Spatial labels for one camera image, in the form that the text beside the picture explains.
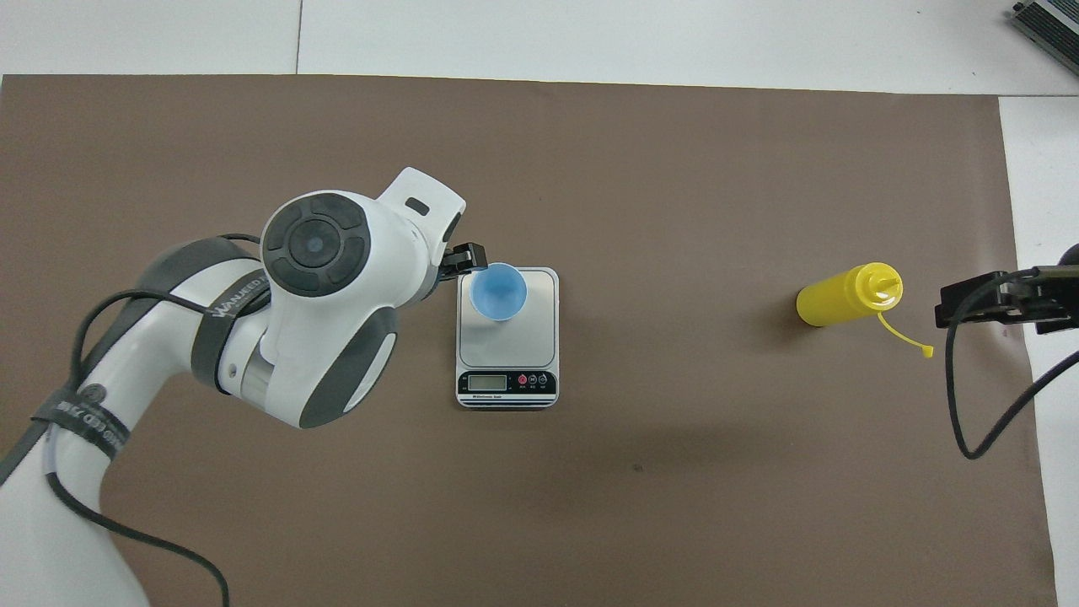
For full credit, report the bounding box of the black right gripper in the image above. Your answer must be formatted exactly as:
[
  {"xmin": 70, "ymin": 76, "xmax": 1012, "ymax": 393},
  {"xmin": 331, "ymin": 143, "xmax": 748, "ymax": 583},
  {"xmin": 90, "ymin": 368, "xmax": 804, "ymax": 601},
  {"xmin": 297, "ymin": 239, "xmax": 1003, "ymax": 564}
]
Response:
[{"xmin": 936, "ymin": 243, "xmax": 1079, "ymax": 334}]

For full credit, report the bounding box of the light blue plastic cup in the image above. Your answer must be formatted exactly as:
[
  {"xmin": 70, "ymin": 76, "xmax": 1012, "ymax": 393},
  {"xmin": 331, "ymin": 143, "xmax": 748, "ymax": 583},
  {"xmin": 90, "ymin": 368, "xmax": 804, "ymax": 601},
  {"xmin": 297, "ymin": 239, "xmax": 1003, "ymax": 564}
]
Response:
[{"xmin": 470, "ymin": 262, "xmax": 529, "ymax": 323}]

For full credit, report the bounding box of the yellow squeeze seasoning bottle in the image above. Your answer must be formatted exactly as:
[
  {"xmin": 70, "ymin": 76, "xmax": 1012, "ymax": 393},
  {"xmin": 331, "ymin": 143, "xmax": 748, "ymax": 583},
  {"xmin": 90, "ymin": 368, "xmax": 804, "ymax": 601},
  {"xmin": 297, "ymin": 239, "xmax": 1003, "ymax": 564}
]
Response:
[{"xmin": 796, "ymin": 262, "xmax": 935, "ymax": 359}]

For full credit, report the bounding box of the silver digital kitchen scale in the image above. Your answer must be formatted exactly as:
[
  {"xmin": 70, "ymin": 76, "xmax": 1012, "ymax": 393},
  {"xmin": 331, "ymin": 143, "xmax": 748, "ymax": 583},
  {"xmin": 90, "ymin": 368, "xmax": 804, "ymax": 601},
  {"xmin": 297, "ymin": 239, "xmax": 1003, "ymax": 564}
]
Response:
[{"xmin": 456, "ymin": 266, "xmax": 560, "ymax": 411}]

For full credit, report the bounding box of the grey ribbed metal device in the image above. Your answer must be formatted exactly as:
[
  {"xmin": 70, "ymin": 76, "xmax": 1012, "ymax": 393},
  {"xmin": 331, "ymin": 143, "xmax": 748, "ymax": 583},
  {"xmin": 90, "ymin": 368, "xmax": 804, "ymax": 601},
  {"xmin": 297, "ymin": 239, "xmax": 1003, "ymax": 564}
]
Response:
[{"xmin": 1012, "ymin": 0, "xmax": 1079, "ymax": 78}]

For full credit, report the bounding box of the brown paper table mat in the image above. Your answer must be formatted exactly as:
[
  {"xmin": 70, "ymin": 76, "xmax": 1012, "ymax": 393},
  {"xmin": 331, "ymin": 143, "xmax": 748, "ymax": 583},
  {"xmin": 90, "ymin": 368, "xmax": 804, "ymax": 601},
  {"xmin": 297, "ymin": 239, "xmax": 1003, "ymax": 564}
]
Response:
[{"xmin": 0, "ymin": 74, "xmax": 1059, "ymax": 607}]

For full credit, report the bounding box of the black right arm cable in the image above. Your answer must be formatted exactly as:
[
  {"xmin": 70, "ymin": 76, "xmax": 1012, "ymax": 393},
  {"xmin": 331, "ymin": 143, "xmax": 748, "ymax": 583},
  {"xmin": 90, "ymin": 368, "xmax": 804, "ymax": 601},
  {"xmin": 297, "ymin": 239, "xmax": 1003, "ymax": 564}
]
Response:
[{"xmin": 944, "ymin": 270, "xmax": 1079, "ymax": 460}]

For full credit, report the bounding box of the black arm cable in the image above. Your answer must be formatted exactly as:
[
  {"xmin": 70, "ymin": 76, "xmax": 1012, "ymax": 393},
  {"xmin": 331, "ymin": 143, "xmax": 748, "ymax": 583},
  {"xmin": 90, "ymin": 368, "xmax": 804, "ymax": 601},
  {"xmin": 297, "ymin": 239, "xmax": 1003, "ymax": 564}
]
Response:
[
  {"xmin": 944, "ymin": 270, "xmax": 1079, "ymax": 460},
  {"xmin": 46, "ymin": 232, "xmax": 262, "ymax": 607}
]

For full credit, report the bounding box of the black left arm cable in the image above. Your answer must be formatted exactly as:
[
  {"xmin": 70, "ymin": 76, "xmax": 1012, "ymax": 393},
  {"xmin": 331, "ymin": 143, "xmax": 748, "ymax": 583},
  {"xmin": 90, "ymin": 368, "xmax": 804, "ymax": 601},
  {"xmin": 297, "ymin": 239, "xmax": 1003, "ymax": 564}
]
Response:
[{"xmin": 46, "ymin": 232, "xmax": 262, "ymax": 607}]

